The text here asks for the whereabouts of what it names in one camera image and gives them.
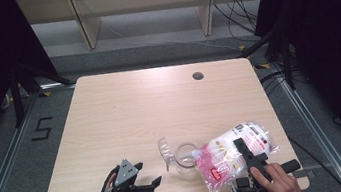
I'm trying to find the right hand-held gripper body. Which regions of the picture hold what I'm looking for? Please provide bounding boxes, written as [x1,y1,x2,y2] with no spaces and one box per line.
[227,147,306,192]

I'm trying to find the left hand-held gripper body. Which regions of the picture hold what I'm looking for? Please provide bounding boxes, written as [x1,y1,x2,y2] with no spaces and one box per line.
[106,154,157,192]

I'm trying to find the red and white spout pouch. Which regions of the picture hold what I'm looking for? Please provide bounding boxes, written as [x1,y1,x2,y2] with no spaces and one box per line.
[188,116,287,192]

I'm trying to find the clear glass measuring cup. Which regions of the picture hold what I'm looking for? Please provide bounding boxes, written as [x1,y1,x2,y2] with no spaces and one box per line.
[156,132,205,183]

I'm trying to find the person's right hand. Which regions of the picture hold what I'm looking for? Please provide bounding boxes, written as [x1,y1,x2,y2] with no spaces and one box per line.
[248,159,305,192]

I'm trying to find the black metal stand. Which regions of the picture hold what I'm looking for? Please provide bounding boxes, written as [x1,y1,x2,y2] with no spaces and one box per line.
[5,52,79,130]
[234,24,297,98]

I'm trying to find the black floor cables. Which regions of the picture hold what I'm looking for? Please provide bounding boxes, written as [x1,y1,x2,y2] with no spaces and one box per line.
[256,66,311,99]

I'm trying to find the thin white floor cable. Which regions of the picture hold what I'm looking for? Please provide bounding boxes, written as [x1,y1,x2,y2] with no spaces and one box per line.
[102,1,245,69]

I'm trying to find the black cable bundle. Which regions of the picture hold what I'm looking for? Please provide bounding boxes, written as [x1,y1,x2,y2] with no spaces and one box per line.
[213,0,262,49]

